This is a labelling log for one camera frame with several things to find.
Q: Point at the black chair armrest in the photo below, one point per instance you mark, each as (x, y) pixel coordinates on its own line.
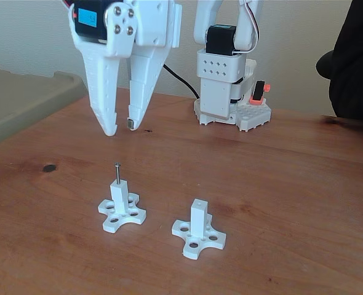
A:
(323, 66)

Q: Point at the white cross-base post stand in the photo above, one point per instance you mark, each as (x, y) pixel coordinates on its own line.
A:
(119, 196)
(198, 215)

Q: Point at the person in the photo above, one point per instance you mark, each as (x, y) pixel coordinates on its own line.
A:
(360, 61)

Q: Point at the white studded base plate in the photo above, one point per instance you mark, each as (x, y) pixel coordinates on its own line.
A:
(255, 116)

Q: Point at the orange and black clamp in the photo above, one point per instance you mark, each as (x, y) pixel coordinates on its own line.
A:
(257, 92)

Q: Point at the olive plastic bin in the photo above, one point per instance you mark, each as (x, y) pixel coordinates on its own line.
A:
(21, 98)

